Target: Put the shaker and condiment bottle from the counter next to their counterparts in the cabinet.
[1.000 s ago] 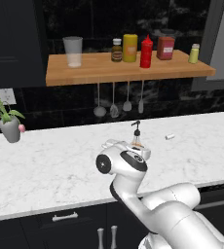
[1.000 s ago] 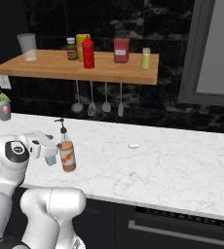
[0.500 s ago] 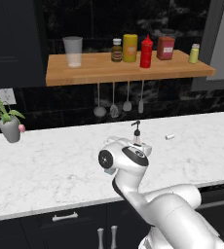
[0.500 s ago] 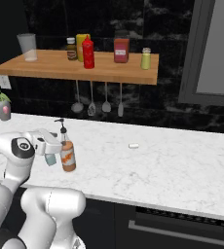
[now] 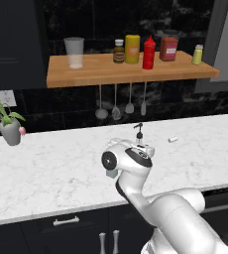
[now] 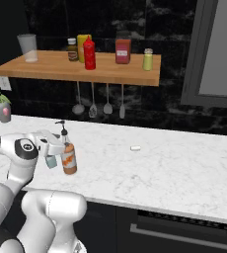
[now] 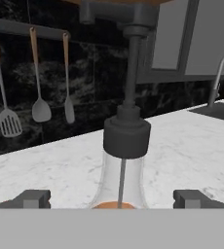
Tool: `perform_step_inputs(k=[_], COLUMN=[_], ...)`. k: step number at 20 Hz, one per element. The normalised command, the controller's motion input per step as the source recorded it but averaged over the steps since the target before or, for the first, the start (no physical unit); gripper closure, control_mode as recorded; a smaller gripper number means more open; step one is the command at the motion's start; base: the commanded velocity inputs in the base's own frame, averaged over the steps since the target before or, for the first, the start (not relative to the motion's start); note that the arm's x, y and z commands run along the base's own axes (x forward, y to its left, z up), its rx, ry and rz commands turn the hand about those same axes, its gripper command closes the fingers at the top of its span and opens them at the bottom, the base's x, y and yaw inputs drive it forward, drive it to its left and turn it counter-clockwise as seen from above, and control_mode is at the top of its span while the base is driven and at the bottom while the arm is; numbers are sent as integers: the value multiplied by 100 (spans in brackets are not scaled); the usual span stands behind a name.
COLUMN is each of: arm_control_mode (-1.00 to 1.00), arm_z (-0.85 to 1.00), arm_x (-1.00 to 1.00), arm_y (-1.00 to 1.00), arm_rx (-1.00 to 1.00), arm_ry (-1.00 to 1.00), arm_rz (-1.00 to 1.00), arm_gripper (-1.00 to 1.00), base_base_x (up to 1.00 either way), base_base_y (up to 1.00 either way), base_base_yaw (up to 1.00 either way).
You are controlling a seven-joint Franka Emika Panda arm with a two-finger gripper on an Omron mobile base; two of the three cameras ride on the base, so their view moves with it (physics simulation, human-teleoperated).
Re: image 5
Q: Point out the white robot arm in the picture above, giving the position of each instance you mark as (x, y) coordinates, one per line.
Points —
(172, 218)

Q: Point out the clear glass cup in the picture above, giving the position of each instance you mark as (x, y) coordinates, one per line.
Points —
(74, 53)

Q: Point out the hanging metal scraper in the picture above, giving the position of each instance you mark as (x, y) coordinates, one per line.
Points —
(143, 108)

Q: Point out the dark dishwasher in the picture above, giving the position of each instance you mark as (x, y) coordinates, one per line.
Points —
(225, 221)

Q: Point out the hanging metal spatula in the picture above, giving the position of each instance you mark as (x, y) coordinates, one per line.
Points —
(129, 107)

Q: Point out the brown bottle with white cap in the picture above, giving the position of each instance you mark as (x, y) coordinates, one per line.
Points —
(118, 54)

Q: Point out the white wall socket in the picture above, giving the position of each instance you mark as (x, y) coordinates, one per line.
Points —
(7, 98)

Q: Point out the dark drawer front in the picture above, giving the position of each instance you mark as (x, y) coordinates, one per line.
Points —
(86, 221)

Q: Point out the dark base cabinet door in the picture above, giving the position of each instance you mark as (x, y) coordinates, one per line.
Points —
(69, 244)
(3, 239)
(129, 231)

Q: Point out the red spice box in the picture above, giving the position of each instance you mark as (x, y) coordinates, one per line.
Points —
(168, 49)

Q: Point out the small white shaker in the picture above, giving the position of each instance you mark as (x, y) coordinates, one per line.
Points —
(172, 139)

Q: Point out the dark wall cabinet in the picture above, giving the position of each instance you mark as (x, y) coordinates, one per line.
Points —
(13, 43)

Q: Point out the wooden wall shelf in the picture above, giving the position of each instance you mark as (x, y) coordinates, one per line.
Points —
(96, 71)

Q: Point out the pink tulips in grey vase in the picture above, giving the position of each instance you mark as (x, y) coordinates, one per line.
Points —
(10, 132)

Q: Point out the hanging metal ladle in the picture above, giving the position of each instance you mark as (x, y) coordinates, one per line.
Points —
(101, 113)

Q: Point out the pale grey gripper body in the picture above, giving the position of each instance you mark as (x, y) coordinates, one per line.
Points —
(112, 174)

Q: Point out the red ketchup bottle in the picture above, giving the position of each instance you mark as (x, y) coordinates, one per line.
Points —
(149, 54)

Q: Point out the clear bottle with black pump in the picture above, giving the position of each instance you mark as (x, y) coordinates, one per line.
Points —
(139, 135)

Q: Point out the yellow-green shaker with grey lid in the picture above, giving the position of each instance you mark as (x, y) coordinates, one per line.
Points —
(197, 57)

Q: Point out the yellow mustard bottle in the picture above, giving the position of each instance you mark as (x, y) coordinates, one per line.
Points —
(132, 49)

